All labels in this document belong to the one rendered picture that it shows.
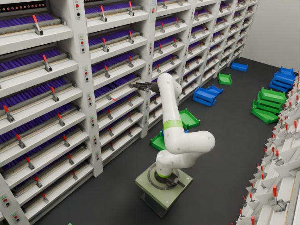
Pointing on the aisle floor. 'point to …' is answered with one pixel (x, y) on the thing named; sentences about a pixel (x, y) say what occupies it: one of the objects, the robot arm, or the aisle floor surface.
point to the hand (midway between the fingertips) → (137, 85)
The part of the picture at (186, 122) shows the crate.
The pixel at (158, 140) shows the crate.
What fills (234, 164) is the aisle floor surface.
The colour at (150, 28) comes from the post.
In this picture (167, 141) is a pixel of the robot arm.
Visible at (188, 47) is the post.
